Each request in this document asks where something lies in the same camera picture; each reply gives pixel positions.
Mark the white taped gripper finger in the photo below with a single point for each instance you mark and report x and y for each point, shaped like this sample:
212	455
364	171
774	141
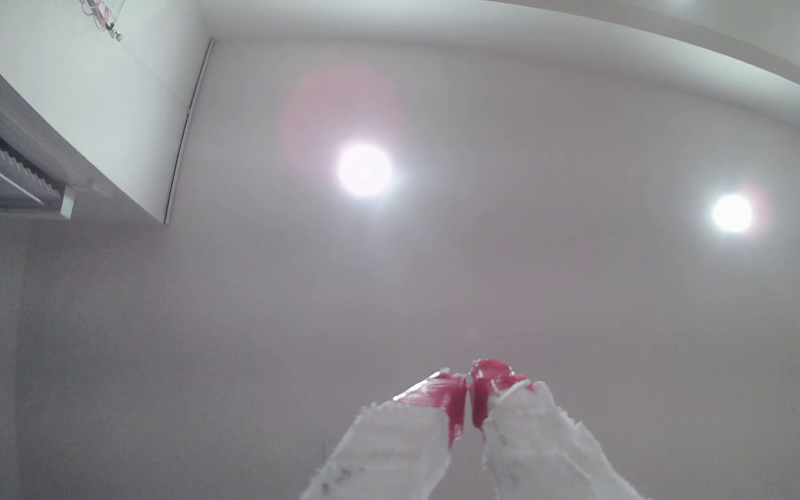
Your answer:
400	444
539	444

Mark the round ceiling light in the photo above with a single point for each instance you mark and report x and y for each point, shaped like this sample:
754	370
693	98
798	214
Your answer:
732	213
365	170

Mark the white window blind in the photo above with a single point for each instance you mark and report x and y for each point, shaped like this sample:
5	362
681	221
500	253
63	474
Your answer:
4	170

